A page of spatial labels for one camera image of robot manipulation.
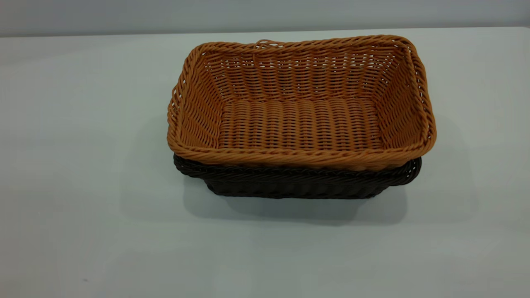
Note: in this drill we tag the black wicker basket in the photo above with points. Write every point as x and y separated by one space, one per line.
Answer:
298 184

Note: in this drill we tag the orange wicker basket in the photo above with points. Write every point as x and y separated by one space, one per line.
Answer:
298 124

